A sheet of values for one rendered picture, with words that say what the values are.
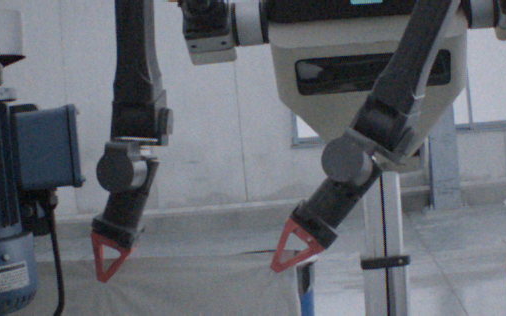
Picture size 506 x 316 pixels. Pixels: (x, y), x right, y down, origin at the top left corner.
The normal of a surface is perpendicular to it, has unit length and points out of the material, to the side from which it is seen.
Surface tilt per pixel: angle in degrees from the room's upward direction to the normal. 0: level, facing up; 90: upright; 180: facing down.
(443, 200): 90
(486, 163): 90
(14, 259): 91
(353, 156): 76
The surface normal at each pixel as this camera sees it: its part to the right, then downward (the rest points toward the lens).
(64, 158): 0.30, 0.02
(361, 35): -0.15, -0.72
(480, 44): -0.11, 0.06
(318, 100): -0.02, 0.69
